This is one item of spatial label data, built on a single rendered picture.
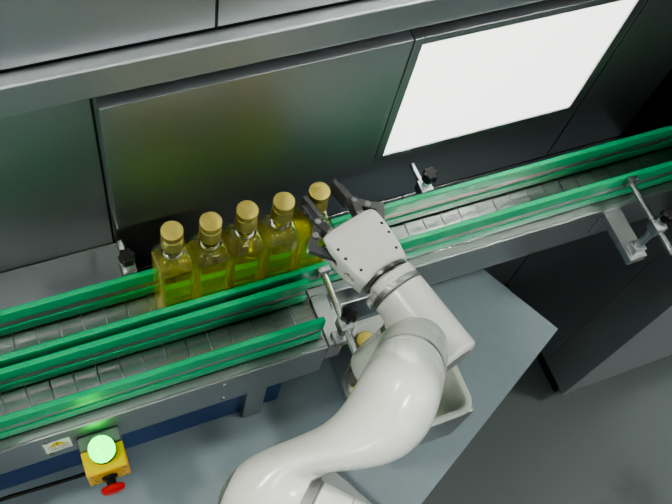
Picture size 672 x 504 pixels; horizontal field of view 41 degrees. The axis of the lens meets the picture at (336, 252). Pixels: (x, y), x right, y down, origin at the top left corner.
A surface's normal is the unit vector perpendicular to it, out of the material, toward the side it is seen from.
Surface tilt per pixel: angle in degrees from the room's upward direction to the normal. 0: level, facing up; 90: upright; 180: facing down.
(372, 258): 2
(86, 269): 0
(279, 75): 90
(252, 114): 90
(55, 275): 0
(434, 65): 90
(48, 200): 90
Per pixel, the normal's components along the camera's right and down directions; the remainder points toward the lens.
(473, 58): 0.36, 0.85
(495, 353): 0.15, -0.44
